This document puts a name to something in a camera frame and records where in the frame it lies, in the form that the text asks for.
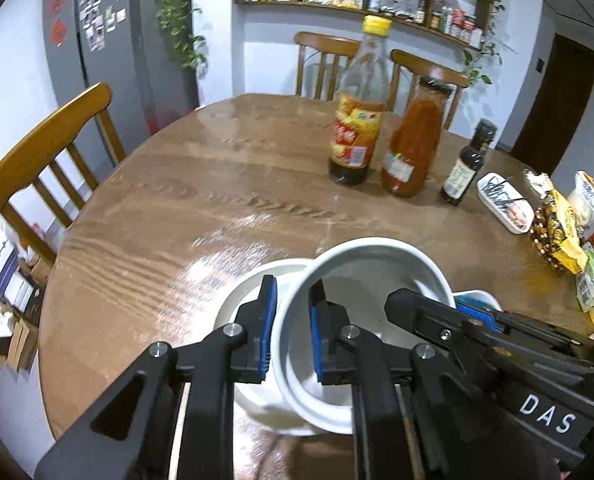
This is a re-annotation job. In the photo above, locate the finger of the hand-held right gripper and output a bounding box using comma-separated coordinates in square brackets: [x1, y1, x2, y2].
[384, 287, 484, 362]
[453, 297, 506, 334]

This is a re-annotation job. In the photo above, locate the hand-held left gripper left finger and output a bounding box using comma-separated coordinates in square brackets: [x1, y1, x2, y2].
[34, 274, 278, 480]

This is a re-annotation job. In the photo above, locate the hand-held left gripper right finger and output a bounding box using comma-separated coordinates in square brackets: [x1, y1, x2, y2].
[308, 279, 560, 480]

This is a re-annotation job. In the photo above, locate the large white bowl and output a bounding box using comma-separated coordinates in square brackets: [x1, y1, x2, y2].
[212, 258, 328, 437]

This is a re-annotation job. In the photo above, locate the small deep white bowl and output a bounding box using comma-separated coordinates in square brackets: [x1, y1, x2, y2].
[271, 236, 455, 436]

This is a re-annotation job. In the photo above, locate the green and white packet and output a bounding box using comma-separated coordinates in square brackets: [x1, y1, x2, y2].
[574, 250, 594, 312]

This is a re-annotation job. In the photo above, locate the yellow snack packet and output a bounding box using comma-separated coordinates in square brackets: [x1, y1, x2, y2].
[529, 187, 590, 276]

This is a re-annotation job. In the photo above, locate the white rectangular dish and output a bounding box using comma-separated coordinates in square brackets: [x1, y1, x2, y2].
[477, 171, 535, 233]

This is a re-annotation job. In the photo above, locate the small dark sauce bottle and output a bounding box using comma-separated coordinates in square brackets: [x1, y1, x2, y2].
[439, 118, 498, 207]

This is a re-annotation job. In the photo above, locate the crumpled white wrapper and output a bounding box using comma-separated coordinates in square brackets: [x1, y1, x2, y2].
[523, 169, 551, 196]

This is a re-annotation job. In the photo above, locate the white snack packet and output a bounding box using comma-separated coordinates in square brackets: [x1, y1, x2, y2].
[567, 170, 594, 241]

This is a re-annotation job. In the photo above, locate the red sauce bottle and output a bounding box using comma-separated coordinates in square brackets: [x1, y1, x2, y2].
[381, 76, 454, 198]

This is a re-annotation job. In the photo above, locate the clear bottle with yellow cap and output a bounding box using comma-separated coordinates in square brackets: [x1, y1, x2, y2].
[328, 15, 394, 186]

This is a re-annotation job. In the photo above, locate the dark wooden door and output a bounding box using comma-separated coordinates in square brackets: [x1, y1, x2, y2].
[511, 34, 594, 171]

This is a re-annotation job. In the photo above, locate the cardboard box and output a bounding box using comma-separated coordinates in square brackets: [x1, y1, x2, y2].
[17, 255, 52, 288]
[0, 317, 40, 373]

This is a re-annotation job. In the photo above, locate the wooden chair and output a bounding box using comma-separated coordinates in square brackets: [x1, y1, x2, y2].
[389, 49, 472, 131]
[0, 82, 128, 266]
[293, 31, 362, 102]

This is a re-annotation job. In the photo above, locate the green trailing plant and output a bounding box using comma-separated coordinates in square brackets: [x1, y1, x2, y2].
[149, 0, 208, 78]
[462, 0, 508, 87]

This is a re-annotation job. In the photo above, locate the row of spice jars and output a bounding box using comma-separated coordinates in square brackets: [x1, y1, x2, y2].
[414, 0, 482, 46]

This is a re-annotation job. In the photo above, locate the grey refrigerator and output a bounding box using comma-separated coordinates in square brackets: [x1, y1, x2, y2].
[43, 0, 200, 136]

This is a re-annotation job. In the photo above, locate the group of photo magnets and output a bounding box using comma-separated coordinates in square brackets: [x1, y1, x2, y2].
[77, 0, 128, 53]

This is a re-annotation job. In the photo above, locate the wooden wall shelf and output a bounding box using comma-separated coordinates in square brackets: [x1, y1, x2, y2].
[233, 0, 500, 51]

